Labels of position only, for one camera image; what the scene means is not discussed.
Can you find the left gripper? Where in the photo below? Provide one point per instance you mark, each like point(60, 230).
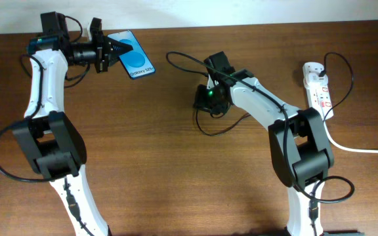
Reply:
point(106, 54)

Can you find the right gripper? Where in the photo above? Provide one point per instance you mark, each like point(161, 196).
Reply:
point(201, 100)

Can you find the blue Galaxy smartphone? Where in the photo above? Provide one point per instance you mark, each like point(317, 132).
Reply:
point(136, 63)

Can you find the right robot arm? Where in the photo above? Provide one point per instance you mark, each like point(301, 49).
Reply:
point(300, 151)

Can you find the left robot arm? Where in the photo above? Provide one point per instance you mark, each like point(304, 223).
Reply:
point(52, 145)

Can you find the white USB charger plug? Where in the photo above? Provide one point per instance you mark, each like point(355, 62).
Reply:
point(314, 79)

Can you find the white power strip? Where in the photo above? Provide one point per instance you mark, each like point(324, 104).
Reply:
point(318, 97)

